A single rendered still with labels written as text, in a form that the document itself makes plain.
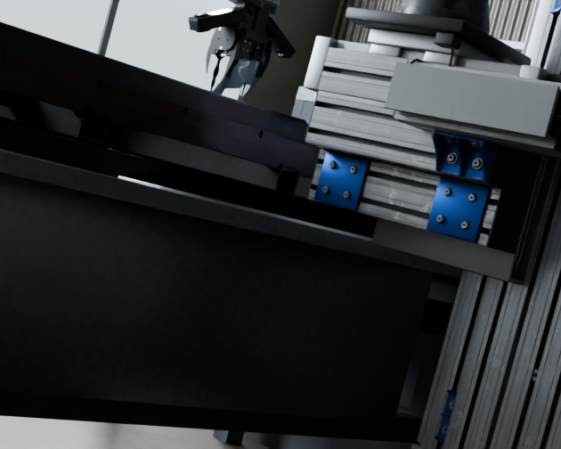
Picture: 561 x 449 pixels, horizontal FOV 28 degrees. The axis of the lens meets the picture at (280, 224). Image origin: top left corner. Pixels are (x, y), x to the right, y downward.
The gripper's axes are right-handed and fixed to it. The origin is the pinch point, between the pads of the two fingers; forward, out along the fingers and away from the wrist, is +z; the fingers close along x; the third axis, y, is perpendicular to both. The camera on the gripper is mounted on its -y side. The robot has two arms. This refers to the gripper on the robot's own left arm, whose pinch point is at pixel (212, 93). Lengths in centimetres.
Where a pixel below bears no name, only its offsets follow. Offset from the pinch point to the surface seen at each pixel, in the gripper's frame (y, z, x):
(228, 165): 7.6, 12.8, -1.2
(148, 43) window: 156, -36, 265
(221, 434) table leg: 78, 86, 58
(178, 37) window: 173, -44, 267
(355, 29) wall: 285, -82, 270
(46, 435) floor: 18, 88, 54
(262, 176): 7.6, 13.3, -12.3
